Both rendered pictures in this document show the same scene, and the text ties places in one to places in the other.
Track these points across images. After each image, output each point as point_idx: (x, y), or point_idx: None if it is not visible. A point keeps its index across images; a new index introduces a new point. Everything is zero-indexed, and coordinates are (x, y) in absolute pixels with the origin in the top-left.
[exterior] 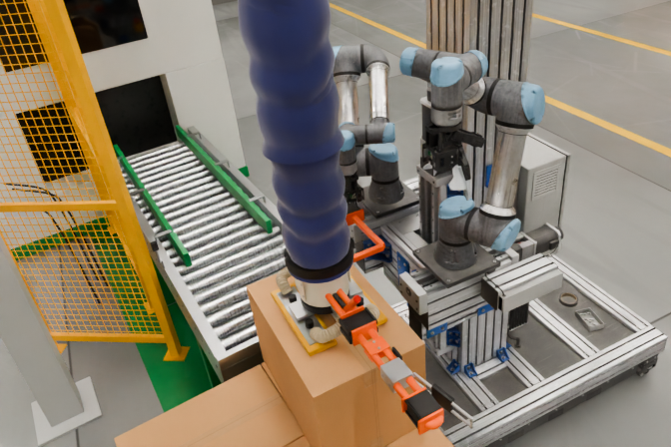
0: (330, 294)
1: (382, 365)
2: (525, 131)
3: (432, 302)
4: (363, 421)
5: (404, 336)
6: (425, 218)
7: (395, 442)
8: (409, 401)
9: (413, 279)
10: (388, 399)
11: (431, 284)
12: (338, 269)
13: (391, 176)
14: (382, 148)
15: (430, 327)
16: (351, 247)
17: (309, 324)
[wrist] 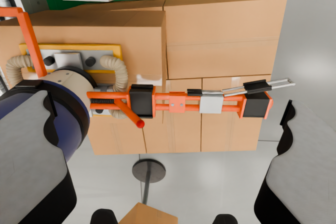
0: (92, 106)
1: (200, 111)
2: None
3: None
4: (164, 70)
5: (143, 38)
6: None
7: (167, 38)
8: (246, 115)
9: None
10: (164, 53)
11: None
12: (84, 117)
13: None
14: None
15: None
16: (53, 96)
17: (102, 111)
